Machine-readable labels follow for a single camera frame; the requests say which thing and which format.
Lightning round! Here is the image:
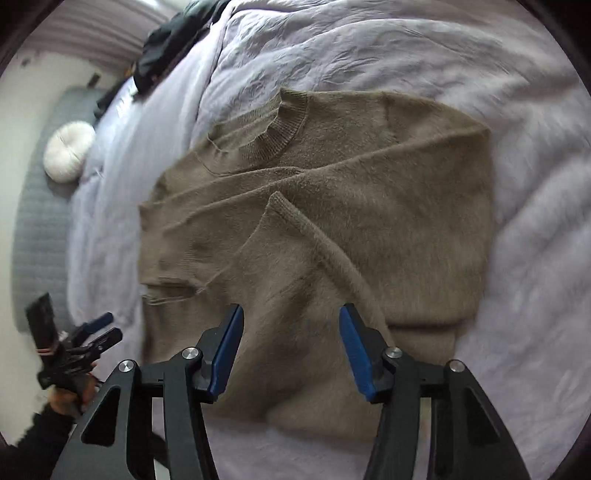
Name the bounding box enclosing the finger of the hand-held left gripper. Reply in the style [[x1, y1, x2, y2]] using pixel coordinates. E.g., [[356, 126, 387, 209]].
[[85, 328, 123, 363], [69, 312, 114, 342]]

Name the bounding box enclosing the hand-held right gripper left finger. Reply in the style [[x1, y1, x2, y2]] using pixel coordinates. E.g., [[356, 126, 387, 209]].
[[51, 305, 245, 480]]

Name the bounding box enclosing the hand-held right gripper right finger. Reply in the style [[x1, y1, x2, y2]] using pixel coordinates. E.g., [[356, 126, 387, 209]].
[[338, 304, 532, 480]]

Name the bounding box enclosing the olive brown knit sweater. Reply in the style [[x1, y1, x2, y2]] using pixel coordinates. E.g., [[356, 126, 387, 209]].
[[137, 88, 497, 439]]

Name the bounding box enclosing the person's left forearm black sleeve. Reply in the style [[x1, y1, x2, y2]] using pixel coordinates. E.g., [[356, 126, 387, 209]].
[[0, 406, 81, 480]]

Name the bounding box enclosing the person's left hand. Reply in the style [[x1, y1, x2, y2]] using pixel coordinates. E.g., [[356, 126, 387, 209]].
[[50, 378, 98, 422]]

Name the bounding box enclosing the grey quilted headboard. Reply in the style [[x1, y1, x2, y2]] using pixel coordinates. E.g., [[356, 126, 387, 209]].
[[11, 88, 107, 333]]

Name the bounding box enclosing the white round pleated pillow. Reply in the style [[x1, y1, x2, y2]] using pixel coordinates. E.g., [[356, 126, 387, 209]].
[[44, 121, 96, 184]]

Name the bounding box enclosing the lavender smooth plush blanket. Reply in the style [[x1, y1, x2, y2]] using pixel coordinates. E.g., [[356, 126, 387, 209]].
[[90, 0, 238, 324]]

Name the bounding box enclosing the dark green garment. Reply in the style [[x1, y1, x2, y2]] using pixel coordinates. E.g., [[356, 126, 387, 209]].
[[134, 0, 232, 90]]

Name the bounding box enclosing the grey curtain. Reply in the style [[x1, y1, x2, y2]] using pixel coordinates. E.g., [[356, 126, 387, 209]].
[[18, 0, 171, 70]]

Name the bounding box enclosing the lavender embossed blanket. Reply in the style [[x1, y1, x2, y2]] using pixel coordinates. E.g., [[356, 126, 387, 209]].
[[67, 0, 591, 480]]

